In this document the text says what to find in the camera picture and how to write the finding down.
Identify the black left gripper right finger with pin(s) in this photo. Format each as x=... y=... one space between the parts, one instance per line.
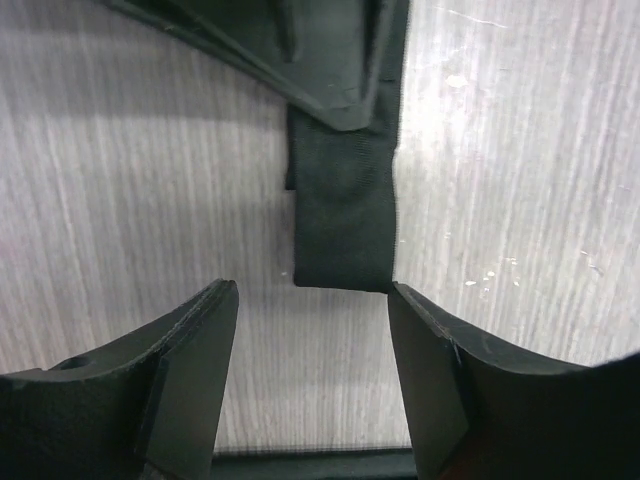
x=479 y=407

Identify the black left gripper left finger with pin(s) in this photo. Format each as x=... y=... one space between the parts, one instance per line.
x=150 y=398

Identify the black tie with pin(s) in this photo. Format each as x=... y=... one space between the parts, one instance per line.
x=345 y=204

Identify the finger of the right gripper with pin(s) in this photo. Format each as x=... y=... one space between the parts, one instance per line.
x=323 y=57

